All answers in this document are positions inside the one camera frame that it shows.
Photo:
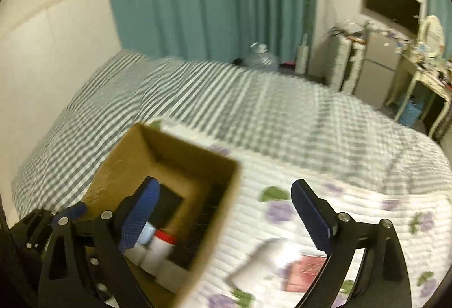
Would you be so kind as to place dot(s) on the black wall television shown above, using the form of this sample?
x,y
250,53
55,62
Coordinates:
x,y
392,2

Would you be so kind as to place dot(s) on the clear water jug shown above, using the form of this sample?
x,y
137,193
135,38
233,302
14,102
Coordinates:
x,y
261,59

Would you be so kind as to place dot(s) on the light blue small case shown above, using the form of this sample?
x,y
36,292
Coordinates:
x,y
146,234

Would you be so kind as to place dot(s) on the white dressing table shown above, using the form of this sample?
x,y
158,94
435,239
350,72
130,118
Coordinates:
x,y
423,78

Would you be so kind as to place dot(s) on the white oval vanity mirror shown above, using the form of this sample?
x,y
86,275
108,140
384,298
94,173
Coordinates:
x,y
431,34

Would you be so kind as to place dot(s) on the white plastic drawer cabinet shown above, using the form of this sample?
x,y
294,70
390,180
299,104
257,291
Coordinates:
x,y
342,64

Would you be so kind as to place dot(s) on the white upright pole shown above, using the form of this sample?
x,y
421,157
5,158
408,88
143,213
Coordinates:
x,y
303,54

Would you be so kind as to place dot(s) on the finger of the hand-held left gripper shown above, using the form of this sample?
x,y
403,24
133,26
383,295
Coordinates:
x,y
76,211

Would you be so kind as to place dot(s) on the blue plastic basket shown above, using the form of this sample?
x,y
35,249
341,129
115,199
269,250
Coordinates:
x,y
411,113

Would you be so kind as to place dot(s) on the brown cardboard box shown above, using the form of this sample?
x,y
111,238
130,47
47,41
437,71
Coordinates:
x,y
197,170

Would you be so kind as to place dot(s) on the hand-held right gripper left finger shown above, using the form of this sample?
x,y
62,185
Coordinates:
x,y
139,216

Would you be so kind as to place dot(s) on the silver small fridge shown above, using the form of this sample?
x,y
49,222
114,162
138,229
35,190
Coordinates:
x,y
379,71

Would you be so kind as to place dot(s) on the pink wallet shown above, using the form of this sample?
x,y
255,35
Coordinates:
x,y
305,272

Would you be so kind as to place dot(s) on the black remote control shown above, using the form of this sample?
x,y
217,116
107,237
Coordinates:
x,y
204,219

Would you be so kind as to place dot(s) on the black rectangular box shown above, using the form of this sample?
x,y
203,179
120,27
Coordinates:
x,y
171,204

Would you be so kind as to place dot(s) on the white bottle with red cap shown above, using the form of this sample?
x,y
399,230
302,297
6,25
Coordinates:
x,y
160,248

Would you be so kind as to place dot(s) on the white charger box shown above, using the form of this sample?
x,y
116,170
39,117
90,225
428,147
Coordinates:
x,y
171,276

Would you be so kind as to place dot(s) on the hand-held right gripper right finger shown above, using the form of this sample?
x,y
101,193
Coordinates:
x,y
310,219

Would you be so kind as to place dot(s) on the white floral quilt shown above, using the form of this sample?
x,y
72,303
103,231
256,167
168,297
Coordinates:
x,y
353,209

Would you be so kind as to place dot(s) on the white cylindrical bottle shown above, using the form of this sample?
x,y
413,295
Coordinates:
x,y
268,258

